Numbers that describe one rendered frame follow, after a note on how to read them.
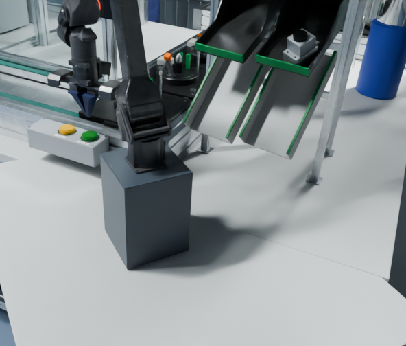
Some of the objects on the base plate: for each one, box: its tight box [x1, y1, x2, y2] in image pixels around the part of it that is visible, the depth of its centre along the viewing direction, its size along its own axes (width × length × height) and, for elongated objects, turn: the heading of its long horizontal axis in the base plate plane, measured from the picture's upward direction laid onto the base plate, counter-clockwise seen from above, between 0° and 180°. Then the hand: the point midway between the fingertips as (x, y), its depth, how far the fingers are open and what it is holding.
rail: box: [0, 89, 169, 165], centre depth 135 cm, size 6×89×11 cm, turn 61°
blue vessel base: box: [355, 18, 406, 100], centre depth 178 cm, size 16×16×27 cm
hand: (87, 104), depth 115 cm, fingers closed
